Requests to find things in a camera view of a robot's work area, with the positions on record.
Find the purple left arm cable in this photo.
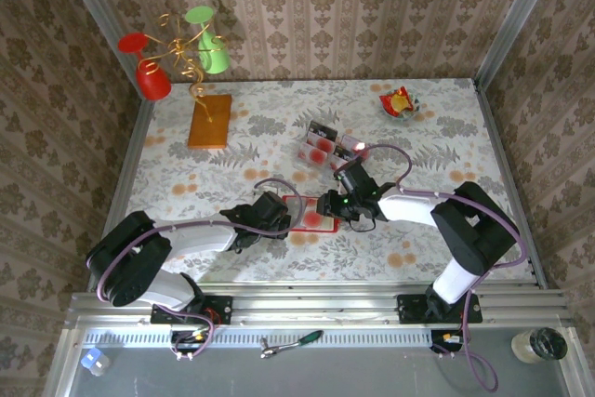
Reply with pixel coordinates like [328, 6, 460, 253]
[95, 177, 308, 362]

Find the aluminium corner post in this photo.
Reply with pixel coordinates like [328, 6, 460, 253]
[51, 0, 143, 100]
[472, 0, 567, 87]

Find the floral patterned table cover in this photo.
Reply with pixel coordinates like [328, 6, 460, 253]
[115, 79, 536, 285]

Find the red plastic wine glass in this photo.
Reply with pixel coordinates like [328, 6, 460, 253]
[116, 32, 173, 101]

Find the small blue white plastic box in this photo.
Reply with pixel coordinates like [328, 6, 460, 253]
[79, 347, 112, 378]

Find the red snack packet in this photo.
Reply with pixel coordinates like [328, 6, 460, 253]
[378, 86, 416, 117]

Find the aluminium front extrusion rail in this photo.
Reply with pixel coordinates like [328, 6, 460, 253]
[64, 287, 574, 329]

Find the glass jar black lid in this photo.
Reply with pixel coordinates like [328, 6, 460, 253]
[510, 326, 569, 364]

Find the green plastic wine glass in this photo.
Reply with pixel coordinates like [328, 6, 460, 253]
[184, 6, 231, 75]

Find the ratchet wrench green handle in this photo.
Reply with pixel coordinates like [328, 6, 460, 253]
[259, 329, 324, 361]

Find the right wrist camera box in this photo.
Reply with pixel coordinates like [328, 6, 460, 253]
[333, 159, 369, 187]

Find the gold wire rack wooden base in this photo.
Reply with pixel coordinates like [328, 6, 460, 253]
[139, 12, 233, 151]

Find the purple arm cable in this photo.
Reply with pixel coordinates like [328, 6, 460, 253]
[355, 143, 529, 393]
[95, 177, 308, 362]

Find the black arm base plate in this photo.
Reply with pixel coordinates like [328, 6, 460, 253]
[150, 295, 233, 325]
[397, 293, 483, 324]

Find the black connector bracket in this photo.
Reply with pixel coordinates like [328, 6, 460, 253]
[170, 329, 210, 354]
[430, 329, 469, 354]

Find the slotted cable duct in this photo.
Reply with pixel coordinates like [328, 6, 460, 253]
[81, 327, 436, 348]

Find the clear plastic compartment box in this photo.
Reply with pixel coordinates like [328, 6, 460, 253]
[296, 119, 369, 174]

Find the red card holder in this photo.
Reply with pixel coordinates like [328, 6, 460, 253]
[280, 193, 341, 234]

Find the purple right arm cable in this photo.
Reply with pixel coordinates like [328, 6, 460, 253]
[355, 143, 529, 393]

